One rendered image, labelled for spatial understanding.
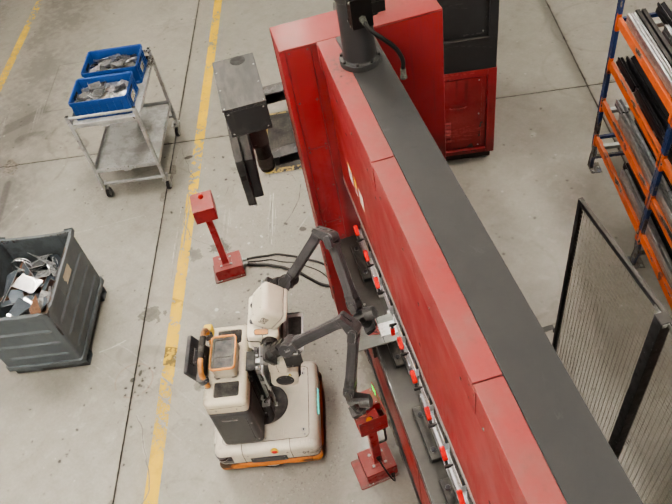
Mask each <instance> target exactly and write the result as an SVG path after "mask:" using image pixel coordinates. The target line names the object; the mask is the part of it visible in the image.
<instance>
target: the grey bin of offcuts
mask: <svg viewBox="0 0 672 504"><path fill-rule="evenodd" d="M74 232H75V231H74V229H73V227H71V228H67V229H64V231H61V232H57V233H51V234H43V235H36V236H27V237H18V238H7V239H6V238H5V237H1V238H0V359H1V360H2V361H3V362H4V363H5V364H6V368H7V370H8V371H10V372H13V371H16V372H17V373H25V372H34V371H42V370H51V369H60V368H68V367H77V366H85V365H91V360H92V356H93V353H92V352H91V351H90V349H89V345H90V341H91V336H92V332H93V328H94V323H95V319H96V315H97V310H98V306H99V302H101V301H105V298H106V293H107V291H106V289H105V288H104V286H103V284H104V279H103V278H102V277H101V276H99V275H98V273H97V272H96V270H95V269H94V267H93V265H92V264H91V262H90V261H89V259H88V258H87V256H86V254H85V253H84V251H83V250H82V248H81V246H80V245H79V243H78V242H77V240H76V239H75V237H74Z"/></svg>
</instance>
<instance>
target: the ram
mask: <svg viewBox="0 0 672 504"><path fill-rule="evenodd" d="M327 87H328V92H329V98H330V104H331V109H332V115H333V121H334V126H335V132H336V138H337V144H338V149H339V155H340V161H341V166H342V172H343V177H344V179H345V182H346V184H347V187H348V189H349V192H350V194H351V196H350V194H349V196H350V198H351V197H352V199H353V201H352V199H351V201H352V203H353V202H354V204H355V206H354V204H353V206H354V208H355V207H356V209H357V211H356V209H355V211H356V213H357V212H358V214H359V216H360V219H361V221H362V224H363V226H364V229H365V231H366V234H367V236H368V239H369V241H370V244H371V246H372V249H373V251H374V254H375V256H376V258H377V261H378V263H379V266H380V268H381V271H382V273H383V276H384V278H385V281H386V283H387V286H388V288H389V291H390V293H391V296H392V298H393V301H394V303H395V305H396V308H397V310H398V313H399V315H400V318H401V320H402V323H403V325H404V328H405V330H406V333H407V335H408V338H409V340H410V343H411V345H412V348H413V350H414V352H415V355H416V357H417V360H418V362H419V365H420V367H421V370H422V372H423V375H424V377H425V380H426V382H427V385H428V387H429V390H430V392H431V395H432V397H433V399H434V402H435V404H436V407H437V409H438V412H439V414H440V417H441V419H442V422H443V424H444V427H445V429H446V432H447V434H448V437H449V439H450V442H451V444H452V446H453V449H454V451H455V454H456V456H457V459H458V461H459V464H460V466H461V469H462V471H463V474H464V476H465V479H466V481H467V484H468V486H469V489H470V491H471V493H472V496H473V498H474V501H475V503H476V504H515V502H514V500H513V498H512V496H511V493H510V491H509V489H508V487H507V484H506V482H505V480H504V478H503V475H502V473H501V471H500V469H499V466H498V464H497V462H496V460H495V457H494V455H493V453H492V451H491V448H490V446H489V444H488V442H487V439H486V437H485V435H484V433H483V430H482V428H481V426H480V424H479V421H478V419H477V417H476V415H475V414H474V412H473V410H472V407H471V405H470V403H469V401H468V398H467V395H466V392H465V390H464V388H463V386H462V383H461V381H460V379H459V377H458V374H457V372H456V370H455V367H454V365H453V363H452V361H451V358H450V356H449V354H448V352H447V349H446V347H445V345H444V343H443V340H442V338H441V336H440V334H439V331H438V329H437V327H436V325H435V322H434V320H433V318H432V316H431V313H430V311H429V309H428V307H427V304H426V302H425V300H424V298H423V295H422V293H421V291H420V289H419V286H418V284H417V282H416V280H415V277H414V275H413V273H412V271H411V268H410V266H409V264H408V262H407V259H406V257H405V255H404V253H403V250H402V248H401V246H400V244H399V241H398V239H397V237H396V235H395V232H394V230H393V228H392V226H391V223H390V221H389V219H388V217H387V214H386V212H385V210H384V208H383V205H382V203H381V201H380V199H379V196H378V194H377V192H376V191H375V189H374V186H373V184H372V181H371V178H370V176H369V174H368V172H367V169H366V167H365V165H364V163H363V160H362V158H361V156H360V154H359V151H358V149H357V147H356V145H355V142H354V140H353V138H352V136H351V133H350V131H349V129H348V127H347V124H346V122H345V120H344V118H343V115H342V113H341V111H340V109H339V106H338V104H337V102H336V100H335V97H334V95H333V93H332V91H331V88H330V86H329V84H328V82H327ZM347 162H348V163H347ZM348 164H349V167H350V169H351V172H352V178H353V184H354V186H353V184H352V181H351V179H350V175H349V169H348ZM353 176H354V177H353ZM354 179H355V181H356V186H357V189H355V188H356V187H355V183H354ZM345 182H344V183H345ZM346 184H345V186H346ZM347 187H346V188H347ZM358 188H359V191H360V193H361V195H362V198H363V204H364V210H363V208H362V205H361V203H360V197H359V191H358ZM348 189H347V191H348ZM356 190H357V193H358V196H357V193H356ZM349 192H348V193H349ZM364 211H365V212H364ZM358 214H357V216H358ZM359 216H358V218H359ZM360 219H359V221H360ZM361 221H360V223H361ZM362 224H361V226H362ZM363 226H362V228H363ZM364 229H363V231H364ZM365 231H364V233H365ZM366 234H365V236H366ZM367 236H366V238H367ZM368 239H367V241H368ZM369 241H368V243H369ZM370 244H369V246H370ZM371 246H370V248H371ZM372 249H371V250H372ZM373 251H372V253H373ZM374 254H373V255H374ZM375 256H374V258H375ZM377 261H376V263H377ZM378 263H377V265H378ZM379 266H378V268H379ZM380 268H379V270H380ZM381 271H380V273H381ZM382 273H381V275H382ZM383 276H382V278H383ZM384 278H383V280H384ZM385 281H384V283H385ZM386 283H385V285H386ZM387 286H386V288H387ZM388 288H387V290H388ZM389 291H388V293H389ZM390 293H389V295H390ZM391 296H390V298H391ZM392 298H391V300H392ZM393 301H392V303H393ZM394 303H393V305H394ZM394 308H395V306H394ZM396 308H395V310H396ZM396 313H397V311H396ZM398 313H397V315H398ZM398 318H399V316H398ZM400 318H399V320H400ZM400 323H401V321H400ZM402 323H401V325H402ZM402 328H403V326H402ZM404 328H403V330H404ZM404 333H405V331H404ZM406 333H405V335H406ZM407 335H406V338H407ZM408 338H407V340H408ZM409 340H408V343H409ZM410 343H409V345H410ZM411 345H410V348H411ZM412 348H411V350H412ZM413 350H412V353H413ZM413 355H414V353H413ZM415 355H414V357H415ZM415 360H416V358H415ZM417 360H416V362H417ZM417 365H418V363H417ZM419 365H418V367H419ZM419 370H420V368H419ZM421 370H420V372H421ZM421 375H422V373H421ZM423 375H422V377H423ZM423 380H424V378H423ZM425 380H424V382H425ZM425 385H426V383H425ZM427 385H426V387H427ZM427 390H428V388H427ZM429 390H428V392H429ZM429 395H430V393H429ZM431 395H430V397H431ZM431 400H432V398H431ZM432 402H433V400H432ZM434 402H433V405H434ZM434 407H435V405H434ZM436 407H435V410H436ZM436 412H437V410H436ZM438 412H437V415H438ZM438 417H439V415H438ZM440 417H439V420H440ZM440 422H441V420H440ZM442 422H441V425H442ZM442 427H443V425H442ZM444 427H443V430H444ZM444 432H445V430H444ZM446 432H445V435H446ZM446 437H447V435H446ZM448 437H447V440H448ZM448 442H449V440H448ZM450 442H449V445H450ZM450 447H451V445H450ZM451 450H452V447H451ZM452 452H453V450H452ZM453 455H454V452H453ZM454 457H455V455H454ZM455 460H456V457H455ZM456 462H457V460H456ZM457 464H458V462H457ZM458 467H459V465H458ZM459 469H460V467H459ZM461 469H460V472H461ZM461 474H462V472H461ZM463 474H462V477H463ZM463 479H464V477H463ZM465 479H464V482H465ZM465 484H466V482H465ZM467 484H466V487H467ZM467 489H468V487H467ZM469 489H468V492H469ZM469 494H470V492H469ZM470 497H471V494H470ZM471 499H472V497H471ZM472 502H473V499H472ZM473 504H474V502H473Z"/></svg>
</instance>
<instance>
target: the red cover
mask: <svg viewBox="0 0 672 504"><path fill-rule="evenodd" d="M316 46H317V52H318V58H319V63H320V67H321V69H322V71H323V73H324V75H325V77H326V79H327V82H328V84H329V86H330V88H331V91H332V93H333V95H334V97H335V100H336V102H337V104H338V106H339V109H340V111H341V113H342V115H343V118H344V120H345V122H346V124H347V127H348V129H349V131H350V133H351V136H352V138H353V140H354V142H355V145H356V147H357V149H358V151H359V154H360V156H361V158H362V160H363V163H364V165H365V167H366V169H367V172H368V174H369V176H370V178H371V181H372V184H373V186H374V189H375V191H376V192H377V194H378V196H379V199H380V201H381V203H382V205H383V208H384V210H385V212H386V214H387V217H388V219H389V221H390V223H391V226H392V228H393V230H394V232H395V235H396V237H397V239H398V241H399V244H400V246H401V248H402V250H403V253H404V255H405V257H406V259H407V262H408V264H409V266H410V268H411V271H412V273H413V275H414V277H415V280H416V282H417V284H418V286H419V289H420V291H421V293H422V295H423V298H424V300H425V302H426V304H427V307H428V309H429V311H430V313H431V316H432V318H433V320H434V322H435V325H436V327H437V329H438V331H439V334H440V336H441V338H442V340H443V343H444V345H445V347H446V349H447V352H448V354H449V356H450V358H451V361H452V363H453V365H454V367H455V370H456V372H457V374H458V377H459V379H460V381H461V383H462V386H463V388H464V390H465V392H466V395H467V398H468V401H469V403H470V405H471V407H472V410H473V412H474V414H475V415H476V417H477V419H478V421H479V424H480V426H481V428H482V430H483V433H484V435H485V437H486V439H487V442H488V444H489V446H490V448H491V451H492V453H493V455H494V457H495V460H496V462H497V464H498V466H499V469H500V471H501V473H502V475H503V478H504V480H505V482H506V484H507V487H508V489H509V491H510V493H511V496H512V498H513V500H514V502H515V504H567V503H566V501H565V499H564V497H563V495H562V493H561V491H560V489H559V487H558V485H557V483H556V481H555V479H554V476H553V474H552V472H551V470H550V468H549V466H548V464H547V462H546V460H545V458H544V456H543V454H542V452H541V450H540V448H539V446H538V444H537V442H536V440H535V438H534V436H533V434H532V432H531V430H530V428H529V426H528V424H527V422H526V420H525V418H524V416H523V414H522V412H521V410H520V408H519V406H518V404H517V402H516V400H515V398H514V396H513V394H512V392H511V390H510V388H509V386H508V384H507V382H506V380H505V378H504V376H502V372H501V370H500V368H499V366H498V364H497V362H496V360H495V358H494V356H493V354H492V352H491V350H490V348H489V346H488V344H487V342H486V340H485V338H484V336H483V334H482V332H481V330H480V328H479V326H478V324H477V322H476V320H475V318H474V316H473V314H472V312H471V310H470V308H469V306H468V304H467V301H466V299H465V297H464V295H463V293H462V291H461V289H460V287H459V285H458V283H457V281H456V279H455V277H454V275H453V273H452V271H451V269H450V267H449V265H448V263H447V261H446V259H445V257H444V255H443V253H442V251H441V249H440V247H439V245H438V243H437V241H436V239H435V237H434V235H433V233H432V231H431V229H430V227H429V225H428V223H427V221H426V219H425V217H424V215H423V213H422V211H421V209H420V207H419V205H418V203H417V201H416V199H415V197H414V195H413V193H412V191H411V189H410V187H409V185H408V183H407V181H406V179H405V177H404V175H403V173H402V171H401V169H400V167H399V165H398V163H397V161H396V159H395V157H394V155H393V153H392V151H391V149H390V147H389V145H388V143H387V141H386V139H385V137H384V135H383V133H382V131H381V128H380V126H379V124H378V122H377V120H376V118H375V116H374V114H373V112H372V110H371V108H370V106H369V104H368V102H367V100H366V98H365V96H364V94H363V92H362V90H361V88H360V86H359V84H358V82H357V80H356V78H355V76H354V74H353V72H348V71H346V70H344V69H343V68H342V67H341V66H340V61H339V56H340V55H339V54H340V53H341V52H342V50H341V48H340V46H339V44H338V42H337V40H336V38H331V39H328V40H324V41H320V42H317V43H316Z"/></svg>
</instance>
